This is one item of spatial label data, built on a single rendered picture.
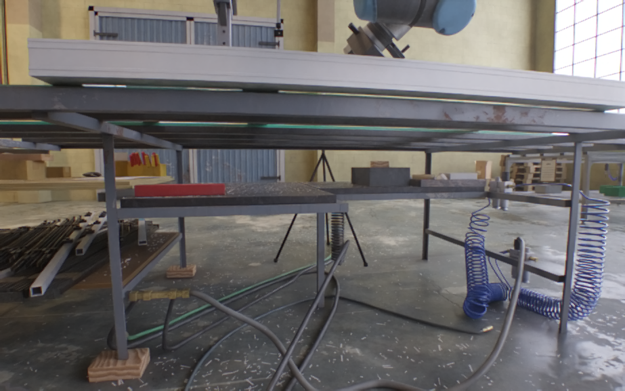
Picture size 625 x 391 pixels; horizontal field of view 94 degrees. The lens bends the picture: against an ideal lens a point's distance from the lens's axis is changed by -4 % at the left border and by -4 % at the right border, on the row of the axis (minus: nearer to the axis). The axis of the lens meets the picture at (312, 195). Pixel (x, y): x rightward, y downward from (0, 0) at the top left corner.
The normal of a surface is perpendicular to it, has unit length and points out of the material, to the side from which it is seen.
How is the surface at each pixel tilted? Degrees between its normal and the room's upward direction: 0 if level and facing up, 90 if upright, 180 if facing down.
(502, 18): 90
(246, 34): 90
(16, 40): 90
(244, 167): 90
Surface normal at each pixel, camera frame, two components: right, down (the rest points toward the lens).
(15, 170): 0.20, 0.09
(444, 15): 0.23, 0.71
